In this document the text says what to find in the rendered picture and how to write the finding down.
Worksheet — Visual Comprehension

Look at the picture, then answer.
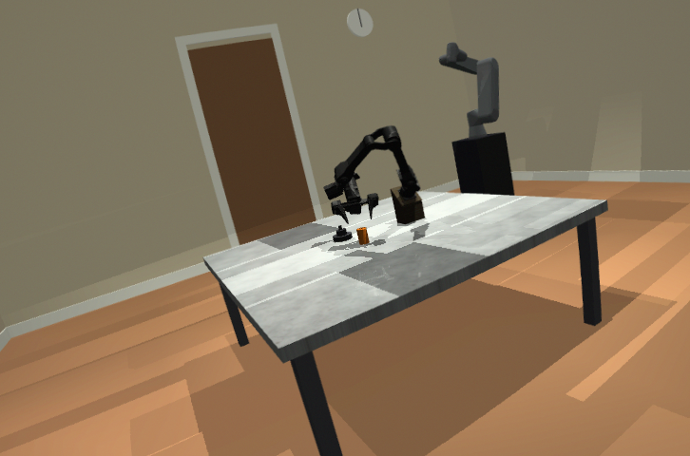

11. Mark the orange knob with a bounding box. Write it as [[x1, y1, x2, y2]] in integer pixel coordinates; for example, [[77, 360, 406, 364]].
[[356, 227, 370, 245]]

